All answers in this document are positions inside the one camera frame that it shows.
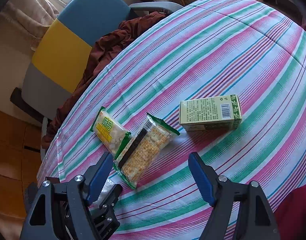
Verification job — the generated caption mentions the cracker packet green edges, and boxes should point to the cracker packet green edges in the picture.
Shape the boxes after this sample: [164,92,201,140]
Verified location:
[113,113,180,190]

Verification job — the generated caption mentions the yellow blue grey chair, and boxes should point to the yellow blue grey chair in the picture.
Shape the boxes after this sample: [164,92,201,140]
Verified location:
[10,0,182,122]

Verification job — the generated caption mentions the green paper box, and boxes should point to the green paper box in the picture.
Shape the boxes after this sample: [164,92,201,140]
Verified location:
[179,94,242,132]

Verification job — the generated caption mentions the striped bed sheet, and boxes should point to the striped bed sheet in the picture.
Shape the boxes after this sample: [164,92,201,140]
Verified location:
[37,0,306,239]

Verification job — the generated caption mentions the dark red blanket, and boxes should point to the dark red blanket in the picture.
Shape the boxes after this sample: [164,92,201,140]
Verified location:
[41,11,167,150]

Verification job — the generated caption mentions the rice cracker packet yellow label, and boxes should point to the rice cracker packet yellow label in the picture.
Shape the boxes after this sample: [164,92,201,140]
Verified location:
[90,106,132,159]

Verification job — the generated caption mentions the white plastic bag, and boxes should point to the white plastic bag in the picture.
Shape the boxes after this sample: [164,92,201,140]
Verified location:
[93,178,115,206]

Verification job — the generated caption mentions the pink quilt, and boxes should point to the pink quilt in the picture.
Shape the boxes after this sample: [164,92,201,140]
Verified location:
[274,185,306,239]

